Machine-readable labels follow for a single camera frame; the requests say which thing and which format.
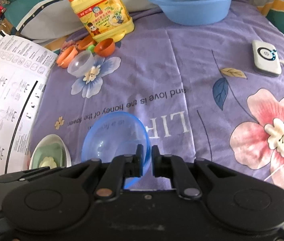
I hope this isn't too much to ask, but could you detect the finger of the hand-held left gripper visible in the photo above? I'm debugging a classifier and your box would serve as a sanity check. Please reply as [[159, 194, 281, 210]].
[[0, 168, 66, 184]]

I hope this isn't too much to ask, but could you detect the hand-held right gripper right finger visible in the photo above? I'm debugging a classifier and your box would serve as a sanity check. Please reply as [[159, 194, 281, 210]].
[[151, 145, 233, 200]]

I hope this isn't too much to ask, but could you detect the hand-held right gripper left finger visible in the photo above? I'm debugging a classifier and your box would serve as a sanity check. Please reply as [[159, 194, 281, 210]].
[[59, 144, 145, 204]]

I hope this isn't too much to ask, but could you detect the yellow scalloped plate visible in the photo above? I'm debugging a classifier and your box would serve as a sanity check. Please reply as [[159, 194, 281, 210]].
[[39, 157, 57, 168]]

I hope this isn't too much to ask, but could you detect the green square plate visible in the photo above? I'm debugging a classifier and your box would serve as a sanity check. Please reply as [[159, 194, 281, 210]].
[[33, 143, 66, 168]]

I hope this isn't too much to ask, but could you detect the white round plate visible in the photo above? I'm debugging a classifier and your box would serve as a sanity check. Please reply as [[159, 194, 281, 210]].
[[29, 134, 72, 172]]

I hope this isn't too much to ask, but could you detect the small blue translucent bowl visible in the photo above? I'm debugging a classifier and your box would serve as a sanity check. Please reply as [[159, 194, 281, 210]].
[[81, 112, 151, 189]]

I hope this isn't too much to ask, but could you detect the white printed instruction sheet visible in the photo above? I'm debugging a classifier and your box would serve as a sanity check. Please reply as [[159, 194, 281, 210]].
[[0, 30, 58, 182]]

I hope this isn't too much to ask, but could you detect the purple floral bedsheet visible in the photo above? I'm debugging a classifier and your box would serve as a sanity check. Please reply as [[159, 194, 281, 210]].
[[28, 0, 284, 189]]

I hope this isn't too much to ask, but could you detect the clear plastic bowl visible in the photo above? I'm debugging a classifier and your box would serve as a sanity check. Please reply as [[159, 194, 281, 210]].
[[67, 51, 94, 78]]

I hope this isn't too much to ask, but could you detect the dark orange plastic bowl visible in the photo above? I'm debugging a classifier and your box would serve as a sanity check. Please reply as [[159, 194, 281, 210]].
[[94, 39, 115, 57]]

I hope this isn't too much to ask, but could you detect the light orange plastic bowl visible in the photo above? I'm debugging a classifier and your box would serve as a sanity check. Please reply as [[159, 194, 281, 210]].
[[57, 46, 79, 68], [77, 36, 95, 51]]

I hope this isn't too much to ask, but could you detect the white rectangular electronic device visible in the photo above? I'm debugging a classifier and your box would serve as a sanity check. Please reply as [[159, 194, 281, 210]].
[[252, 40, 283, 77]]

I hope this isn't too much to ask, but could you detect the yellow detergent pump bottle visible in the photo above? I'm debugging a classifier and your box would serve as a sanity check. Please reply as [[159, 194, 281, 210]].
[[58, 0, 135, 43]]

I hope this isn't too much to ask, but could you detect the teal white star-striped quilt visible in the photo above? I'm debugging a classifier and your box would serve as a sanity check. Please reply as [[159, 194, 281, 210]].
[[5, 0, 162, 44]]

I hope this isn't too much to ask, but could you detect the large blue plastic basin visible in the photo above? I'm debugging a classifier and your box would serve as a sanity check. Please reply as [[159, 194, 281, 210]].
[[147, 0, 240, 26]]

